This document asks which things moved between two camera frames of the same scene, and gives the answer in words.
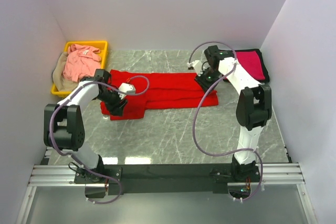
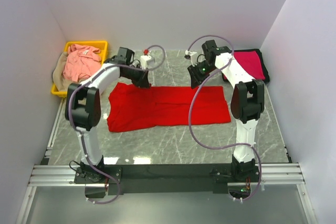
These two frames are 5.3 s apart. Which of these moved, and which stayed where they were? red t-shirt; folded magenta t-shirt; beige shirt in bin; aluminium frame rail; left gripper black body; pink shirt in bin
Moved: red t-shirt; left gripper black body
Stayed: pink shirt in bin; beige shirt in bin; aluminium frame rail; folded magenta t-shirt
